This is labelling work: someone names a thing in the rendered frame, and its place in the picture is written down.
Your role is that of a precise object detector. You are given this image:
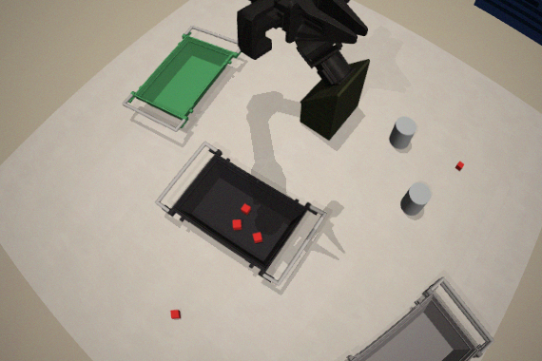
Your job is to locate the grey cylinder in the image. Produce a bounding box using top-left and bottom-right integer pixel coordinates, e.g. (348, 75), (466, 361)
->
(390, 116), (416, 149)
(400, 182), (431, 216)

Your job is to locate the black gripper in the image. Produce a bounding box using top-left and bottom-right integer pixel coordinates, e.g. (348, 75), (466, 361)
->
(237, 0), (368, 60)

